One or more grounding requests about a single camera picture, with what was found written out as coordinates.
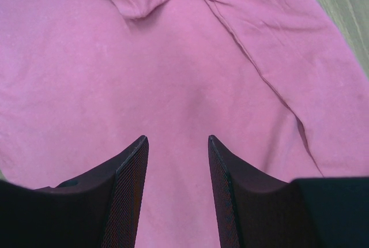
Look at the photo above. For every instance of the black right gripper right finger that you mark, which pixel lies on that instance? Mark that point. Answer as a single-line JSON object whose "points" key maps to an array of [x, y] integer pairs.
{"points": [[254, 209]]}

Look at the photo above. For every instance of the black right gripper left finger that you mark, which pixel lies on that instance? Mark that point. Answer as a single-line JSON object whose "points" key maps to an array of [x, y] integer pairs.
{"points": [[99, 208]]}

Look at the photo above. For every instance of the salmon pink t-shirt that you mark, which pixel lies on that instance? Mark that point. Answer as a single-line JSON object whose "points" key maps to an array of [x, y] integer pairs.
{"points": [[274, 80]]}

